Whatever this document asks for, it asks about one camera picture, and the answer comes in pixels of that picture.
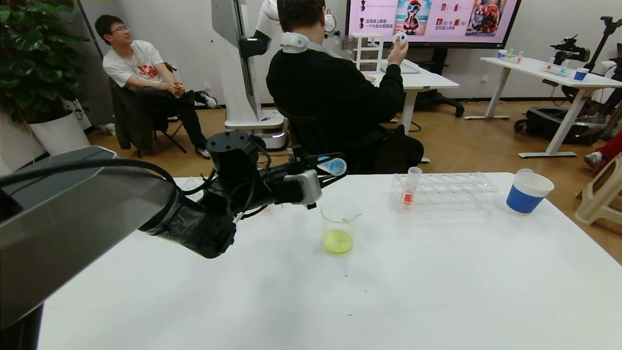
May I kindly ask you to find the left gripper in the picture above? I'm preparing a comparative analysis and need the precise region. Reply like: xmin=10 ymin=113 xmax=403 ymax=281
xmin=259 ymin=152 xmax=346 ymax=189

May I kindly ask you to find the blue white paper cup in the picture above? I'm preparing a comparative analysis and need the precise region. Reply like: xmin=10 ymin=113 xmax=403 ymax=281
xmin=506 ymin=170 xmax=554 ymax=215

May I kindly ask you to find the black display stand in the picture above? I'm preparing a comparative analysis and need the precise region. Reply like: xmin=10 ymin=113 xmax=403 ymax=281
xmin=413 ymin=48 xmax=465 ymax=120

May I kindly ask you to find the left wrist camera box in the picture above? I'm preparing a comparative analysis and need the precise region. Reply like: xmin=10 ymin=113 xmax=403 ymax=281
xmin=283 ymin=169 xmax=323 ymax=209

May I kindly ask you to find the clear acrylic tube rack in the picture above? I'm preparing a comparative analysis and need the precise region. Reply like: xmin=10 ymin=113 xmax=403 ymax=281
xmin=390 ymin=172 xmax=497 ymax=213
xmin=182 ymin=176 xmax=214 ymax=195

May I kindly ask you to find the white drawer unit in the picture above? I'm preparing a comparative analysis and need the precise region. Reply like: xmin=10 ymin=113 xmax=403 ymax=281
xmin=351 ymin=33 xmax=384 ymax=72

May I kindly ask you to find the white desk single leg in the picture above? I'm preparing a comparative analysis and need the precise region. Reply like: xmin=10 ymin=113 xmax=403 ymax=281
xmin=362 ymin=59 xmax=459 ymax=134

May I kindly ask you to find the man in white t-shirt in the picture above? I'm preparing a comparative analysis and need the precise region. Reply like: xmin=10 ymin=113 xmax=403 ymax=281
xmin=94 ymin=15 xmax=217 ymax=160

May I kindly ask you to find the black wheeled robot base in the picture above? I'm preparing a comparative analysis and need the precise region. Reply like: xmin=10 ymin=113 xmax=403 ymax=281
xmin=514 ymin=108 xmax=603 ymax=147

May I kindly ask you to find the potted plant white pot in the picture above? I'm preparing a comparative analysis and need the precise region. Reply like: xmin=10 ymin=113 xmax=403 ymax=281
xmin=0 ymin=0 xmax=93 ymax=157

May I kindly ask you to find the blue pigment test tube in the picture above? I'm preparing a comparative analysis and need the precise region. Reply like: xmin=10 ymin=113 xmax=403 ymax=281
xmin=317 ymin=157 xmax=347 ymax=175

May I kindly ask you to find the clear glass beaker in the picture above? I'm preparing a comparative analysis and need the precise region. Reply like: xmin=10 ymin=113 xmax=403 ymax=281
xmin=320 ymin=197 xmax=363 ymax=255

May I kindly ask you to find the black folding chair with jacket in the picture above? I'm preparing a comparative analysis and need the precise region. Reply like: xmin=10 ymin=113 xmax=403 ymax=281
xmin=108 ymin=78 xmax=188 ymax=158

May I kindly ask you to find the large display screen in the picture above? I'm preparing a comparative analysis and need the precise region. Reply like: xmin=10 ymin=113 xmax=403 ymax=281
xmin=348 ymin=0 xmax=521 ymax=49

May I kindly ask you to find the person in red trousers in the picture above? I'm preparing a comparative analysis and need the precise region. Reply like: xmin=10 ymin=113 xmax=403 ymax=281
xmin=585 ymin=131 xmax=622 ymax=171

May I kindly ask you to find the white humanoid robot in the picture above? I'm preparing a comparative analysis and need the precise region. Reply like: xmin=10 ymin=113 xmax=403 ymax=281
xmin=206 ymin=0 xmax=338 ymax=151

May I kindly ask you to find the black office chair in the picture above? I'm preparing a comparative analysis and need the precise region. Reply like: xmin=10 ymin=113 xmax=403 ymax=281
xmin=279 ymin=109 xmax=406 ymax=175
xmin=266 ymin=0 xmax=424 ymax=175

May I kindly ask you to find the beige plastic stool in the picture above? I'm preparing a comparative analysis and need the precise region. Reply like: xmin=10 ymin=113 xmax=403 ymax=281
xmin=574 ymin=152 xmax=622 ymax=227

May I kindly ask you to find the orange pigment test tube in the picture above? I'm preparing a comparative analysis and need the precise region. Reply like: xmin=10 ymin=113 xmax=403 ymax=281
xmin=401 ymin=167 xmax=422 ymax=205

